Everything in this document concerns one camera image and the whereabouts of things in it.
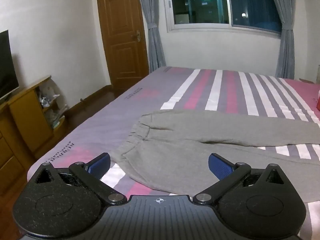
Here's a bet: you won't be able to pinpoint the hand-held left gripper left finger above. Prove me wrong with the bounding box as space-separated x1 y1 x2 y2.
36 152 127 206

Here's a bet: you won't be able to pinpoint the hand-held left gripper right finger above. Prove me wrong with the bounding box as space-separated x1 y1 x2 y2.
193 153 286 206

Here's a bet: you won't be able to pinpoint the grey pants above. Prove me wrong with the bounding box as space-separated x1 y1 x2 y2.
110 109 320 202

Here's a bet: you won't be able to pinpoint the bed with striped sheet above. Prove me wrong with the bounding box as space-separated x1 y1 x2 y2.
27 66 320 240

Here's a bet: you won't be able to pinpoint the clutter on cabinet shelves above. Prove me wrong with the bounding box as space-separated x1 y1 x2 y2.
37 80 68 131

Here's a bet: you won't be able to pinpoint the wooden cabinet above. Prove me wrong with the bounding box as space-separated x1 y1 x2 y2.
0 75 68 198

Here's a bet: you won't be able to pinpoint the wooden door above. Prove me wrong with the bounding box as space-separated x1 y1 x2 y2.
96 0 150 91

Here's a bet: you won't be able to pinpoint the black television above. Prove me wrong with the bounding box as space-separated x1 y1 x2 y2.
0 29 20 103

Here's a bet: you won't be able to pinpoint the grey curtain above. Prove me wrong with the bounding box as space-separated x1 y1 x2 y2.
135 0 167 73
266 0 304 79

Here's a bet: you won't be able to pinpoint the window with white frame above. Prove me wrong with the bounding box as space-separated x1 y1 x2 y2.
161 0 284 33

